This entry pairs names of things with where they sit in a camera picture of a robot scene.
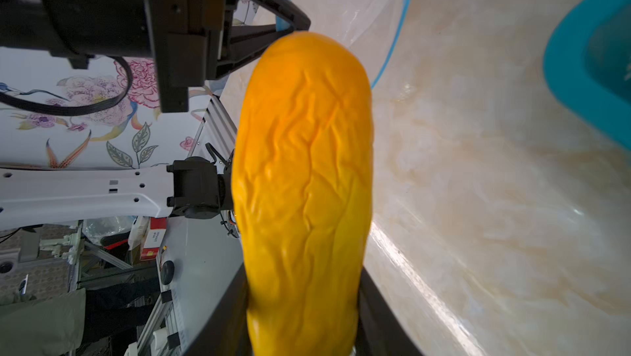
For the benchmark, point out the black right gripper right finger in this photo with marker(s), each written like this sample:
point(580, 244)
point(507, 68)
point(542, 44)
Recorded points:
point(379, 331)

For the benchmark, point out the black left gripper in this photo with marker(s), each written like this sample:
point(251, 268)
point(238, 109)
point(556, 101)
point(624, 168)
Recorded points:
point(189, 41)

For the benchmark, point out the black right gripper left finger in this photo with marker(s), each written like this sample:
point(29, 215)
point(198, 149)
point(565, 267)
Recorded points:
point(225, 332)

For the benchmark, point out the clear zip-top bag blue zipper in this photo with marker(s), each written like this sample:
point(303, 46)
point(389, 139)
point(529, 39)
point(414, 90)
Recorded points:
point(369, 29)

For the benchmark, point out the yellow mango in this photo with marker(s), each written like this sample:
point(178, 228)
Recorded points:
point(302, 190)

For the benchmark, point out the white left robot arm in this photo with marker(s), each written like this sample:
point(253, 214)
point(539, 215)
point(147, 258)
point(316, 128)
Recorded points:
point(192, 187)

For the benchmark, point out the red and white box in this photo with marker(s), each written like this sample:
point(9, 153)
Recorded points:
point(153, 239)

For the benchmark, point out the teal plastic basket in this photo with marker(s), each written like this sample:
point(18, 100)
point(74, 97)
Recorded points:
point(587, 65)

